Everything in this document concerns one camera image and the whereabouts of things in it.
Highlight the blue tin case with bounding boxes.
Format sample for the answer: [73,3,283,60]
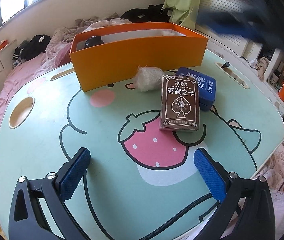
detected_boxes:
[176,67,216,112]

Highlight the brown card deck box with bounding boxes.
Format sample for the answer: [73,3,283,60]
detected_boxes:
[160,75,199,131]

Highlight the white fluffy ball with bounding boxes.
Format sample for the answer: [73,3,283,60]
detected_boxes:
[133,67,164,92]

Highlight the black lace cloth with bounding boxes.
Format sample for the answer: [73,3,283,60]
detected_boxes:
[85,36,104,48]

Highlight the small black binder clip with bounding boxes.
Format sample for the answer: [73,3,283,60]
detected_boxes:
[221,61,230,68]

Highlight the green hanging garment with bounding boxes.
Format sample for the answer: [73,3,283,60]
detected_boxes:
[162,0,200,30]

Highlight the black clothes pile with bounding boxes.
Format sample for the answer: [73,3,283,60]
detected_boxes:
[120,4,172,23]

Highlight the orange cardboard box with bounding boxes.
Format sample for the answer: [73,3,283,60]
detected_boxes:
[70,22,208,92]

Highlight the dark red pillow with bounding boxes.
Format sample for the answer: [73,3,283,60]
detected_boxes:
[55,44,71,67]

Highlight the black striped clothes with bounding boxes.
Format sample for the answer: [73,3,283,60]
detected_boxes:
[12,34,51,68]

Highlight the pink floral blanket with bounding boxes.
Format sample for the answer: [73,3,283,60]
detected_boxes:
[41,13,132,65]

